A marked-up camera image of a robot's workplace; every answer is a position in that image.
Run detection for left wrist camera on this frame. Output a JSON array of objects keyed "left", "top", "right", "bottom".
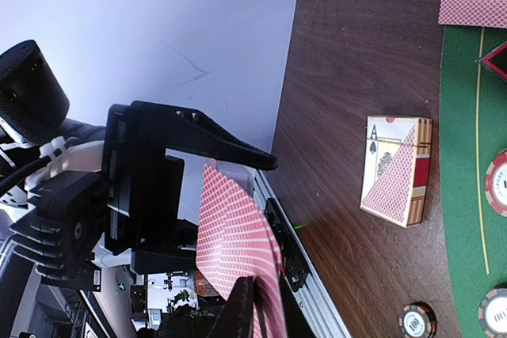
[{"left": 10, "top": 171, "right": 109, "bottom": 280}]

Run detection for triangular black red dealer button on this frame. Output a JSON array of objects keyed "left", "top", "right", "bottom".
[{"left": 478, "top": 42, "right": 507, "bottom": 82}]

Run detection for playing card box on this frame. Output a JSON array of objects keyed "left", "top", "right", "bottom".
[{"left": 360, "top": 116, "right": 433, "bottom": 228}]

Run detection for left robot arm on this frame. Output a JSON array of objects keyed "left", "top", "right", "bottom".
[{"left": 1, "top": 40, "right": 277, "bottom": 280}]

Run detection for red playing card deck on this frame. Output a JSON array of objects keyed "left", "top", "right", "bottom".
[{"left": 196, "top": 165, "right": 288, "bottom": 337}]

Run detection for red chips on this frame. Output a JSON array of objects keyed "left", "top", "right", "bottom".
[{"left": 485, "top": 149, "right": 507, "bottom": 217}]

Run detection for round green poker mat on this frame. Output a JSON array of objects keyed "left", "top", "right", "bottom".
[{"left": 440, "top": 26, "right": 506, "bottom": 337}]

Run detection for black chips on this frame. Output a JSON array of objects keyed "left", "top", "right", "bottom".
[{"left": 478, "top": 283, "right": 507, "bottom": 338}]

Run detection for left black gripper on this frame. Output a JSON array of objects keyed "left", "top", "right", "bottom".
[{"left": 102, "top": 101, "right": 278, "bottom": 275}]

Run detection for black white chip stack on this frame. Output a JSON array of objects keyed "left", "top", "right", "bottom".
[{"left": 398, "top": 302, "right": 436, "bottom": 338}]

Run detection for aluminium front rail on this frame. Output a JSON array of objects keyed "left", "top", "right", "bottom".
[{"left": 253, "top": 171, "right": 351, "bottom": 337}]

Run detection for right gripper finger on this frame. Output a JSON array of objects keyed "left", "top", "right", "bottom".
[{"left": 156, "top": 277, "right": 255, "bottom": 337}]

